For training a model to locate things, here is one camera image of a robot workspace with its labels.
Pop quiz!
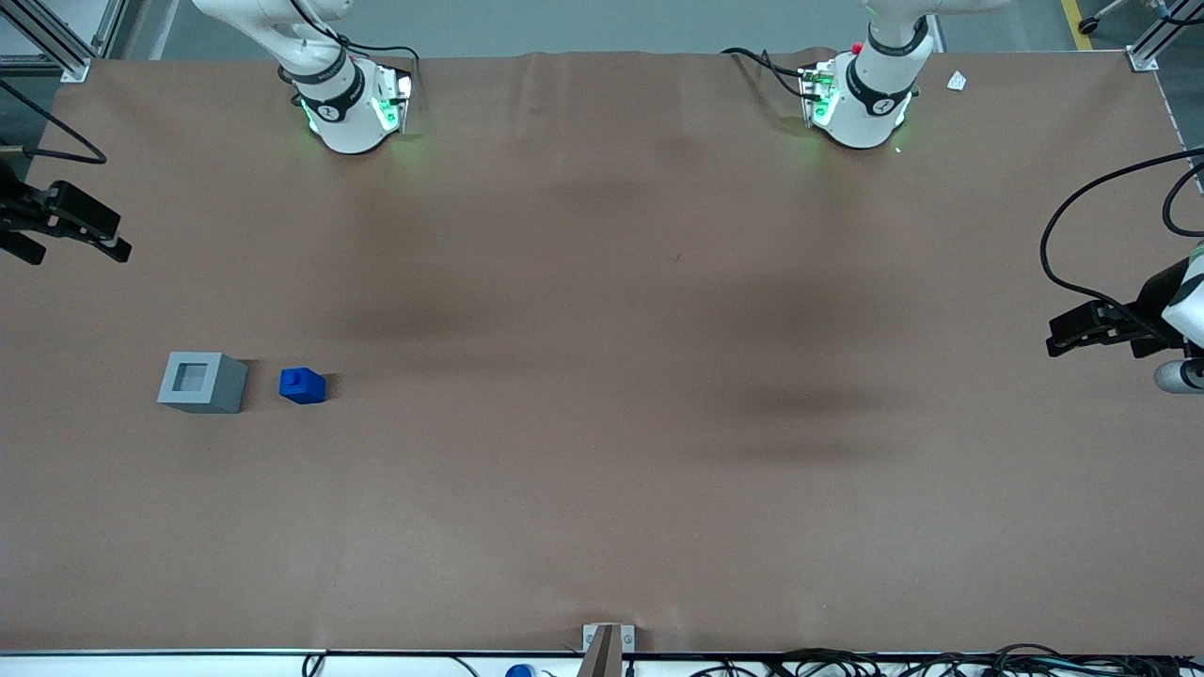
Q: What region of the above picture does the aluminium frame post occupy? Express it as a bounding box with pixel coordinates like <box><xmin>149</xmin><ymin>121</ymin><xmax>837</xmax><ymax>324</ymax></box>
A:
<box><xmin>0</xmin><ymin>0</ymin><xmax>93</xmax><ymax>85</ymax></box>
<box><xmin>1127</xmin><ymin>0</ymin><xmax>1204</xmax><ymax>73</ymax></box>

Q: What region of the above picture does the brown table cover sheet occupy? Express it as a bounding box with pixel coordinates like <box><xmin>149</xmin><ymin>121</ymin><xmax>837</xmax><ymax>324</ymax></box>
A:
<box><xmin>0</xmin><ymin>49</ymin><xmax>1204</xmax><ymax>656</ymax></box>

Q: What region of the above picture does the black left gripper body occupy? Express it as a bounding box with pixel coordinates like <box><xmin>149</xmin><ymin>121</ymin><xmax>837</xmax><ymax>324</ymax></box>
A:
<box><xmin>1124</xmin><ymin>259</ymin><xmax>1191</xmax><ymax>360</ymax></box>

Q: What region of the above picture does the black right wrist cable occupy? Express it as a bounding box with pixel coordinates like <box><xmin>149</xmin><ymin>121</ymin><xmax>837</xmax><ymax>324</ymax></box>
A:
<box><xmin>0</xmin><ymin>79</ymin><xmax>107</xmax><ymax>166</ymax></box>

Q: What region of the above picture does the long black left wrist cable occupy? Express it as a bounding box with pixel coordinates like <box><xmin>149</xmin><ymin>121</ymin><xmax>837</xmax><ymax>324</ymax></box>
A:
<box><xmin>1039</xmin><ymin>148</ymin><xmax>1204</xmax><ymax>321</ymax></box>

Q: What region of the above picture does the short black cable loop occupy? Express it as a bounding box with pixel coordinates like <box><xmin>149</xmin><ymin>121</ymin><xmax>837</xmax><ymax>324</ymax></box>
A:
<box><xmin>1162</xmin><ymin>164</ymin><xmax>1204</xmax><ymax>239</ymax></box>

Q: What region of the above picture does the black left arm base cable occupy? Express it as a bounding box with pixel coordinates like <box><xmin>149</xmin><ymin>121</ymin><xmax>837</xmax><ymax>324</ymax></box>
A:
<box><xmin>721</xmin><ymin>46</ymin><xmax>821</xmax><ymax>101</ymax></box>

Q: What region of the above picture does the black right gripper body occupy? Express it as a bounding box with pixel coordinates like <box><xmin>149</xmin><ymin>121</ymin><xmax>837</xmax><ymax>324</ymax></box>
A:
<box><xmin>0</xmin><ymin>162</ymin><xmax>57</xmax><ymax>238</ymax></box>

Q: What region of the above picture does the white table edge rail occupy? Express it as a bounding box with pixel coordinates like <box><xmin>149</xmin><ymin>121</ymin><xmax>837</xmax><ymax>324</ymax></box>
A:
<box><xmin>0</xmin><ymin>649</ymin><xmax>1204</xmax><ymax>677</ymax></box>

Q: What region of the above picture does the blue plastic block part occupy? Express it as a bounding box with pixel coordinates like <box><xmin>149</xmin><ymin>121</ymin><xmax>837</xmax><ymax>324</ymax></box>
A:
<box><xmin>279</xmin><ymin>367</ymin><xmax>327</xmax><ymax>406</ymax></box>

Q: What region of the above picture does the camera post with bracket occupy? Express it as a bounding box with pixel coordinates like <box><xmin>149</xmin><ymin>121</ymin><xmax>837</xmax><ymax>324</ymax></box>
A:
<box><xmin>578</xmin><ymin>622</ymin><xmax>637</xmax><ymax>677</ymax></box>

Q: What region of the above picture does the black chair caster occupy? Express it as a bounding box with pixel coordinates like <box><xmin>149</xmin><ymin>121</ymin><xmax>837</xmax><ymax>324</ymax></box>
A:
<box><xmin>1076</xmin><ymin>0</ymin><xmax>1132</xmax><ymax>37</ymax></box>

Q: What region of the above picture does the gray square base block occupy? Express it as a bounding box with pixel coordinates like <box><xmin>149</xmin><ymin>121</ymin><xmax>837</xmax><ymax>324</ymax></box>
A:
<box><xmin>156</xmin><ymin>352</ymin><xmax>249</xmax><ymax>416</ymax></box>

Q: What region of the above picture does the black cable tangle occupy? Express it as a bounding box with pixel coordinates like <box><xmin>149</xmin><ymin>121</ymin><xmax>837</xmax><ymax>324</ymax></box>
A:
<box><xmin>694</xmin><ymin>643</ymin><xmax>1204</xmax><ymax>677</ymax></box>

